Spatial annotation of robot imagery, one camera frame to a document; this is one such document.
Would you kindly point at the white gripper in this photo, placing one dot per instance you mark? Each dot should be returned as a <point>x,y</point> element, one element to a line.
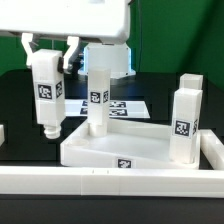
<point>106,21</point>

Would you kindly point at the white desk top tray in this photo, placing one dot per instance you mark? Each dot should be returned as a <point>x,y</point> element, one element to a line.
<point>128,144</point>

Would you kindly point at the AprilTag marker sheet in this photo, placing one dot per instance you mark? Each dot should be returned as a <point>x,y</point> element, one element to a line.
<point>119,109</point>

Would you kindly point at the white left obstacle bar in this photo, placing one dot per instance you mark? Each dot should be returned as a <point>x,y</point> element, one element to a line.
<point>2,135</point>

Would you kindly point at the white obstacle bar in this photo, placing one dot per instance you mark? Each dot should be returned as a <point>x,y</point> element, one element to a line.
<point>2,135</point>
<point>212,148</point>
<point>111,182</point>

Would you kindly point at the white front obstacle bar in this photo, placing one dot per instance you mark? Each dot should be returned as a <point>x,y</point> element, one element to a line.
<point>111,182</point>

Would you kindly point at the white right obstacle bar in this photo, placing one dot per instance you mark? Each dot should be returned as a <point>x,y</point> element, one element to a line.
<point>212,148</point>

